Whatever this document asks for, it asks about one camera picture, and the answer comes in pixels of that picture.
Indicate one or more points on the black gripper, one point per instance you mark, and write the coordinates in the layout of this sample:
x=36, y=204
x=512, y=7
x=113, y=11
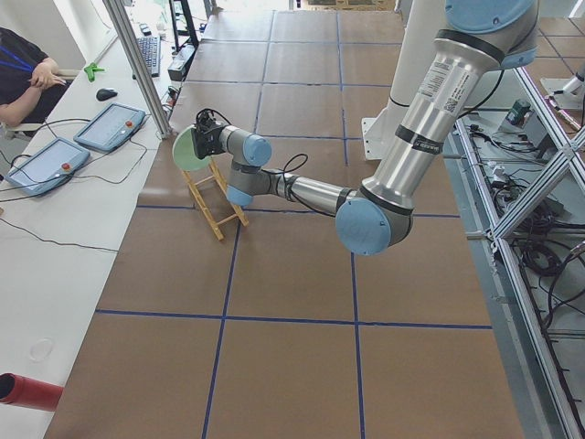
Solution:
x=204, y=143

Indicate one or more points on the light green round plate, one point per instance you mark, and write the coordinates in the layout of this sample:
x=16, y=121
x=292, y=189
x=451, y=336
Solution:
x=184, y=151

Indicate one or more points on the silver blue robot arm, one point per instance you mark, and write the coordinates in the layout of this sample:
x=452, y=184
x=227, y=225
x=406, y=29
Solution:
x=447, y=48

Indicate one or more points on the wooden dish rack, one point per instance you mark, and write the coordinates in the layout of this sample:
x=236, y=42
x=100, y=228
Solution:
x=210, y=196

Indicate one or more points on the blue teach pendant far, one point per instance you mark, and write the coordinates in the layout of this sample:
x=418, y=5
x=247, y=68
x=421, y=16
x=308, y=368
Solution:
x=110, y=128

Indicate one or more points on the blue teach pendant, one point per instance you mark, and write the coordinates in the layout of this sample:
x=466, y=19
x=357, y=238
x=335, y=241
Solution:
x=50, y=167
x=110, y=128

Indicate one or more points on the black keyboard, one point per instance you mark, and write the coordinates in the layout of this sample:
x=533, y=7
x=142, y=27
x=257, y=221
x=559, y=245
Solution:
x=150, y=47

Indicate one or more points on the black computer mouse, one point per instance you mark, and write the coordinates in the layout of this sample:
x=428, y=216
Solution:
x=105, y=94

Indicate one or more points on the green clamp tool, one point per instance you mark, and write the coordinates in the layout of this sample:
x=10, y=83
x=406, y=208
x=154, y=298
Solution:
x=91, y=70

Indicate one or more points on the blue teach pendant near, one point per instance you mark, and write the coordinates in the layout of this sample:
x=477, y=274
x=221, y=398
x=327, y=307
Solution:
x=50, y=167

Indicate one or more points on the seated person dark shirt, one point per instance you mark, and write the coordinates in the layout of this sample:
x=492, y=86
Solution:
x=30, y=83

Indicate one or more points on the red cylinder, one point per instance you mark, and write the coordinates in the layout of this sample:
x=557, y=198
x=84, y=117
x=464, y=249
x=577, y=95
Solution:
x=25, y=392

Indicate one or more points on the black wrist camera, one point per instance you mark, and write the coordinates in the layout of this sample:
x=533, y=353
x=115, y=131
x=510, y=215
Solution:
x=206, y=120

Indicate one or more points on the aluminium frame post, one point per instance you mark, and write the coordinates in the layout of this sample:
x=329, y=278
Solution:
x=131, y=49

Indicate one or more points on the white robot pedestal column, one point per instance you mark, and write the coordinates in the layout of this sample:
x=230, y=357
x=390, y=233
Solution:
x=425, y=19

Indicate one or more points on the aluminium truss frame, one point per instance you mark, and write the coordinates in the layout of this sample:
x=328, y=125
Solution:
x=519, y=160

